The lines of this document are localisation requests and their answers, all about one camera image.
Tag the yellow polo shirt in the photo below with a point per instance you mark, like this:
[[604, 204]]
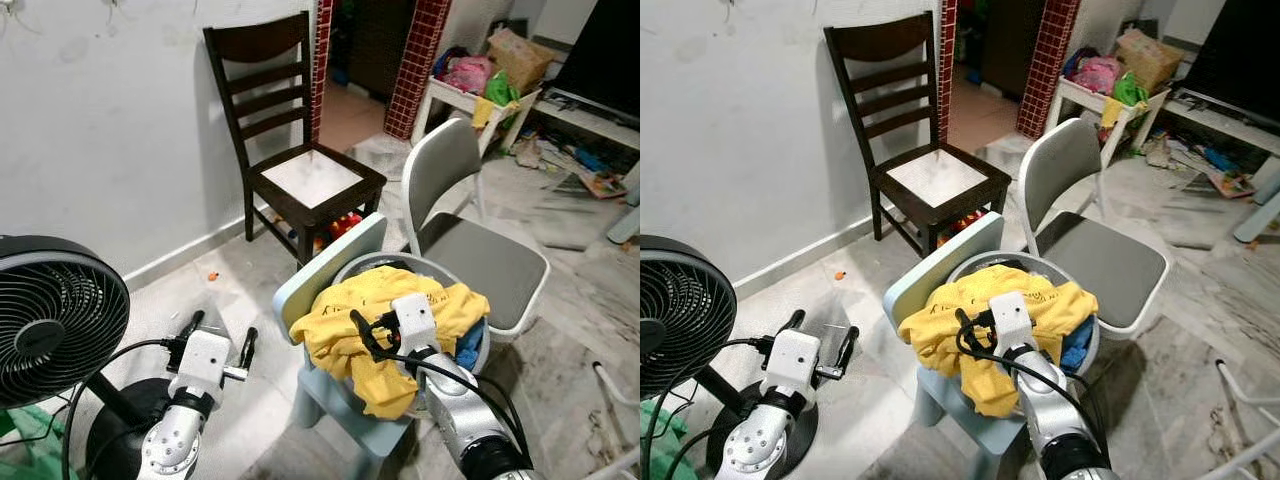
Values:
[[340, 330], [945, 330]]

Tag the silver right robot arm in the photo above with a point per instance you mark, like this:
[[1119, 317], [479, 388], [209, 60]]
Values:
[[1050, 410], [460, 410]]

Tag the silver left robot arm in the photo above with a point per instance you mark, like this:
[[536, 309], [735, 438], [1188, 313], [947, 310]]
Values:
[[755, 445], [170, 440]]

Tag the light blue plastic chair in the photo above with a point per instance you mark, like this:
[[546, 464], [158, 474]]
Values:
[[325, 260], [935, 258]]

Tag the blue cloth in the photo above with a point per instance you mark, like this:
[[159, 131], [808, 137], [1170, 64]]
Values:
[[1077, 345], [470, 345]]

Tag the black floor fan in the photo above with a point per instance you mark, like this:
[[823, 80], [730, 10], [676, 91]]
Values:
[[50, 320], [680, 320]]

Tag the grey laundry basket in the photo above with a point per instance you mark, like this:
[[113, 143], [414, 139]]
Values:
[[1090, 350], [478, 350]]

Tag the red toy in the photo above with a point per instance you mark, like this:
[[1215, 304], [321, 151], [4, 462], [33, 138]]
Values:
[[345, 224], [967, 222]]

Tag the grey folding chair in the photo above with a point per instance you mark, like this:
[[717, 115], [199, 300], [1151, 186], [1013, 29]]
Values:
[[1100, 265], [480, 265]]

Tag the green plastic sheet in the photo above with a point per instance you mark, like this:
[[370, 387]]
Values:
[[665, 445], [25, 445]]

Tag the dark wooden chair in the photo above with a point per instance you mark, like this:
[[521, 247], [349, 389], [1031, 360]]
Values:
[[310, 180], [935, 178]]

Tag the light blue plastic stool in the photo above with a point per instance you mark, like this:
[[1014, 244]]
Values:
[[1255, 220], [625, 225]]

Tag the colourful picture book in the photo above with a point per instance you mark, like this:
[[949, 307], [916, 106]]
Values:
[[1230, 184], [602, 185]]

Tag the yellow cloth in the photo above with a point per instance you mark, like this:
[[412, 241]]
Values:
[[1112, 112], [482, 112]]

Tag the white side table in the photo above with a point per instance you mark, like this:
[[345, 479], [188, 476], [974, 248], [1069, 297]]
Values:
[[455, 98], [1080, 100]]

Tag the wide red tiled pillar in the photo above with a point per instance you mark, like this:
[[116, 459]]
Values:
[[415, 70], [1048, 70]]

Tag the narrow red tiled pillar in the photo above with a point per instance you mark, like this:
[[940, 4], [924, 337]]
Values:
[[321, 70], [947, 70]]

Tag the green plastic bag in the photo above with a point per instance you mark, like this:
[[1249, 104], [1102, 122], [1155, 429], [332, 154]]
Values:
[[1130, 90], [500, 90]]

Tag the pink bag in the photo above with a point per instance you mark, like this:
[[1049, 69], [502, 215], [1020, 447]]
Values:
[[1095, 75], [467, 75]]

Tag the white television stand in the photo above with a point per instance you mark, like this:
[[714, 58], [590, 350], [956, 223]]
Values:
[[1220, 118], [590, 115]]

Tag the brown cardboard box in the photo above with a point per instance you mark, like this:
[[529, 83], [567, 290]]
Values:
[[520, 58], [1148, 60]]

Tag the black television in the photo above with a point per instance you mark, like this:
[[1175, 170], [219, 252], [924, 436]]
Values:
[[605, 50], [1235, 55]]

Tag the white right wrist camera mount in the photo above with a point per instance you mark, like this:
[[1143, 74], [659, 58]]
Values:
[[1012, 320], [415, 320]]

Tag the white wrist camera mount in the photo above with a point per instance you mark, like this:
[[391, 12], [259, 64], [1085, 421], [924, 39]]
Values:
[[793, 362], [1012, 320], [203, 362], [415, 320]]

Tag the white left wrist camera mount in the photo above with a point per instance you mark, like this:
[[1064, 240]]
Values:
[[793, 362], [203, 362]]

